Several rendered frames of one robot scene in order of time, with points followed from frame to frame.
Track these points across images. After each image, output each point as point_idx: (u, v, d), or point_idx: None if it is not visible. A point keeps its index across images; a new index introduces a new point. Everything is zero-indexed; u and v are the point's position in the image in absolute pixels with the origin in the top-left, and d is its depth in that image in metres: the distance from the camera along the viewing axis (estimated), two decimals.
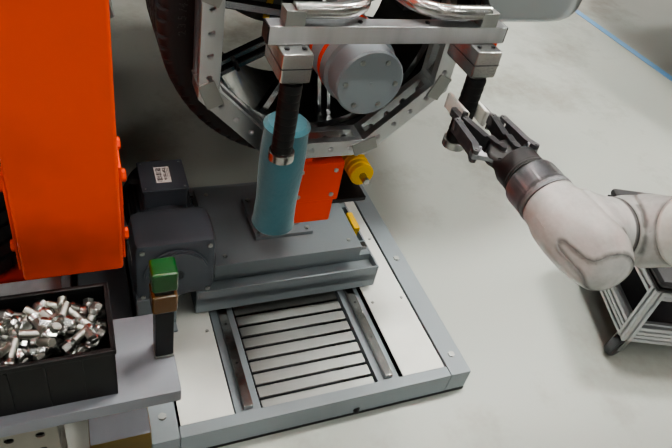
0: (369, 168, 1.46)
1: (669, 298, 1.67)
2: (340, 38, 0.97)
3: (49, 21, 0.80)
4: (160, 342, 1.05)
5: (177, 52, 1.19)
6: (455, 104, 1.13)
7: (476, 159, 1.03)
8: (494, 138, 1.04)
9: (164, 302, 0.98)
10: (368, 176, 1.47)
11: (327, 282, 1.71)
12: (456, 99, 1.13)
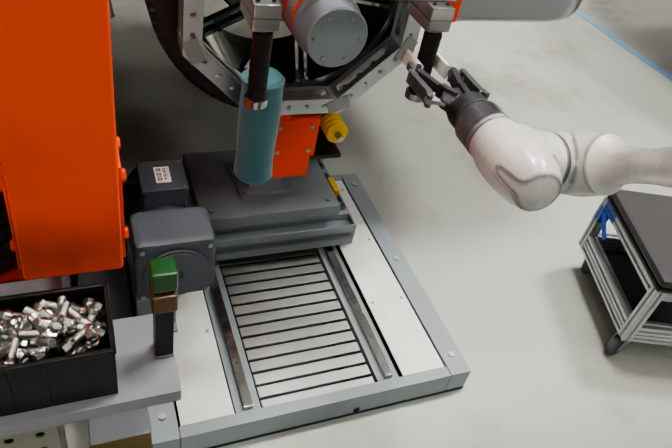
0: (343, 127, 1.58)
1: (669, 298, 1.67)
2: None
3: (49, 21, 0.80)
4: (160, 342, 1.05)
5: (163, 12, 1.31)
6: (411, 59, 1.24)
7: (430, 104, 1.14)
8: (446, 85, 1.16)
9: (164, 302, 0.98)
10: (343, 134, 1.59)
11: (308, 239, 1.82)
12: (412, 54, 1.24)
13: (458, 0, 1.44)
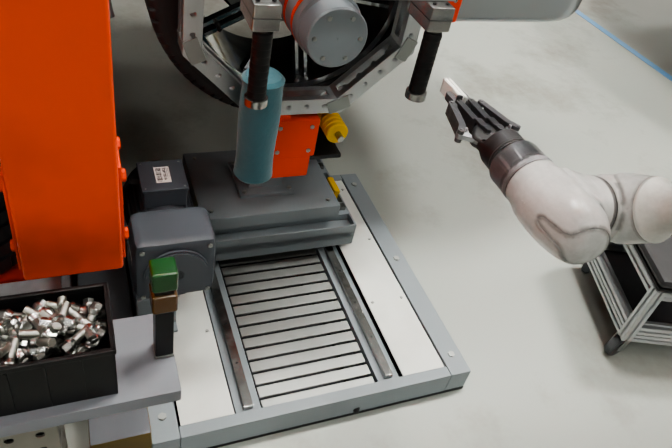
0: (343, 127, 1.58)
1: (669, 298, 1.67)
2: None
3: (49, 21, 0.80)
4: (160, 342, 1.05)
5: (163, 12, 1.31)
6: (450, 88, 1.17)
7: (461, 139, 1.06)
8: (481, 121, 1.08)
9: (164, 302, 0.98)
10: (343, 134, 1.59)
11: (308, 239, 1.82)
12: (451, 84, 1.17)
13: (458, 0, 1.44)
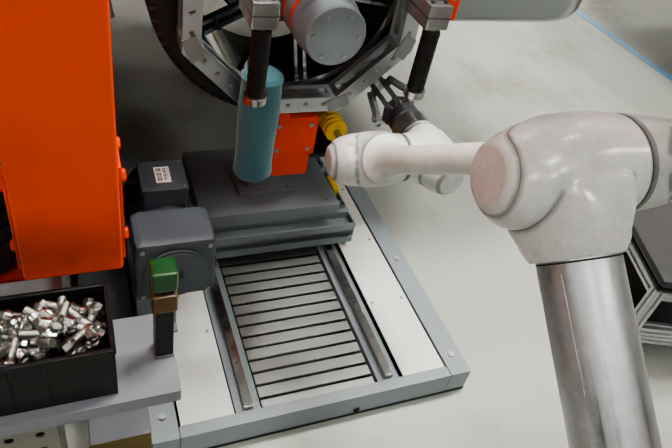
0: (342, 125, 1.58)
1: (669, 298, 1.67)
2: None
3: (49, 21, 0.80)
4: (160, 342, 1.05)
5: (162, 10, 1.31)
6: None
7: (378, 124, 1.49)
8: (385, 102, 1.48)
9: (164, 302, 0.98)
10: (342, 132, 1.60)
11: (307, 237, 1.83)
12: None
13: None
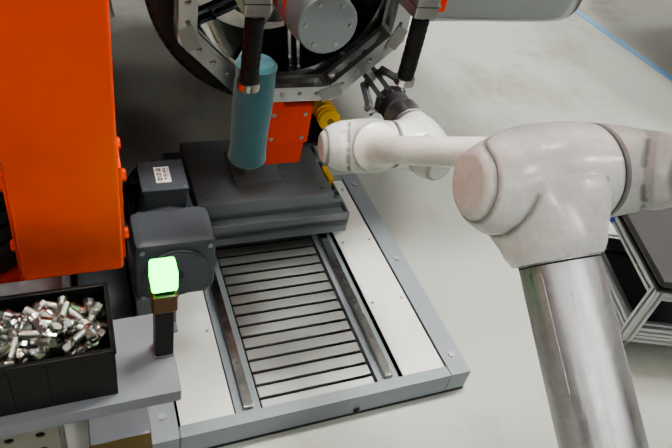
0: (335, 114, 1.61)
1: (669, 298, 1.67)
2: None
3: (49, 21, 0.80)
4: (160, 342, 1.05)
5: (159, 0, 1.34)
6: None
7: (370, 113, 1.53)
8: (377, 92, 1.52)
9: (164, 302, 0.98)
10: (335, 121, 1.63)
11: (302, 226, 1.86)
12: None
13: None
